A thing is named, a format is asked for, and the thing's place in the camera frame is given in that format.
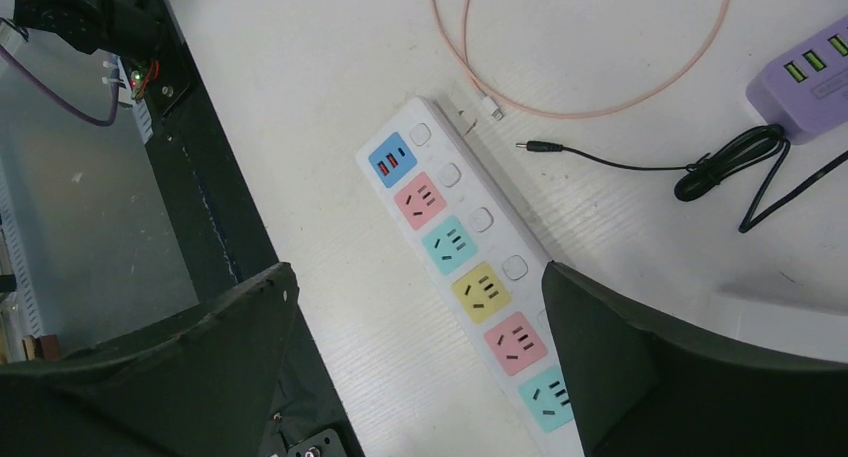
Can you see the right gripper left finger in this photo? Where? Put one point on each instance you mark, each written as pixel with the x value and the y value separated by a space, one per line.
pixel 198 383

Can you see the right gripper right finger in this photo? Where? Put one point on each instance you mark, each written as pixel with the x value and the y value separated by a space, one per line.
pixel 645 383

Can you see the long white power strip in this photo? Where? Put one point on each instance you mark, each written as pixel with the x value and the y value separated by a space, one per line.
pixel 482 257

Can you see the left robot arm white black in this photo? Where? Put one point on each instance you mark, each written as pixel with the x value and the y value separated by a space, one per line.
pixel 120 27

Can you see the black plug on red cube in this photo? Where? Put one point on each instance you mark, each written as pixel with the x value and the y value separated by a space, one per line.
pixel 746 150

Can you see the purple power strip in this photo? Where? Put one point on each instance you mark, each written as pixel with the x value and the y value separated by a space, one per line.
pixel 804 90

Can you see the black mounting base plate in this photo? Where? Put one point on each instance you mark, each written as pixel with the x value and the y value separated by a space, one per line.
pixel 224 241

